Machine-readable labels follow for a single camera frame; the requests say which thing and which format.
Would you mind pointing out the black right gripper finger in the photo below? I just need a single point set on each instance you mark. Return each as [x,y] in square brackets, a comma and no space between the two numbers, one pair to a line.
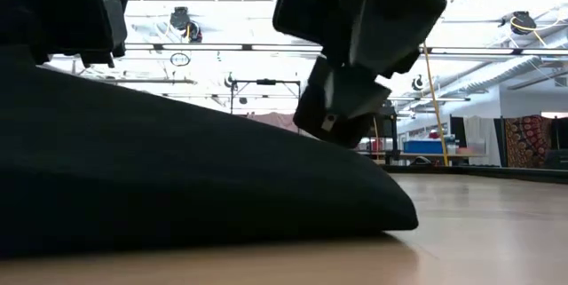
[313,103]
[355,98]

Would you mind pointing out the black towel with white tag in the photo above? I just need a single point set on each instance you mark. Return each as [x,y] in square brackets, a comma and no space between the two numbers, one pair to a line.
[177,178]

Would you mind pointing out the pink cloth backdrop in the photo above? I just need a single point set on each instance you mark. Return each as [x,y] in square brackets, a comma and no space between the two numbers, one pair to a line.
[277,121]

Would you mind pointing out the black monitor on stand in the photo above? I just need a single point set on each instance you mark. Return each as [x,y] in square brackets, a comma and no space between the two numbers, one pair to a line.
[390,121]

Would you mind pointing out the blue storage bin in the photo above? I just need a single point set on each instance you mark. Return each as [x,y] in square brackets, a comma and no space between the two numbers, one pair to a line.
[423,146]

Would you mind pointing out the long ceiling light strip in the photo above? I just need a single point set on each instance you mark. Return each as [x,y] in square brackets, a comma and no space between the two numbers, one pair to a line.
[199,47]

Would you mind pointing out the white hanging cloth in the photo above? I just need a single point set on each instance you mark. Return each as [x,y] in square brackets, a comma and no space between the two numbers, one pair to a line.
[481,134]

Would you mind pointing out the red patterned tapestry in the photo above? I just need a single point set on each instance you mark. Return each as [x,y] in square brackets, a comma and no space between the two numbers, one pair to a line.
[528,140]

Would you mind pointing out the black camera stand frame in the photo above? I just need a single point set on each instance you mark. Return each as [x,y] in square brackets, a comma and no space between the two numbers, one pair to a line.
[266,82]

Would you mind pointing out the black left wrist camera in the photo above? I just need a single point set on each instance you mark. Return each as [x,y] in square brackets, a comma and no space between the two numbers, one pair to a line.
[80,14]

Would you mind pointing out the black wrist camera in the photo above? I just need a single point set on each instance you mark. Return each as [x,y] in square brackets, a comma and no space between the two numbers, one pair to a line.
[306,5]
[80,14]

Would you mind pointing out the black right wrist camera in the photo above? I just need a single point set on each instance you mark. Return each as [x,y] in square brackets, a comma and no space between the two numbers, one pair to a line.
[306,5]

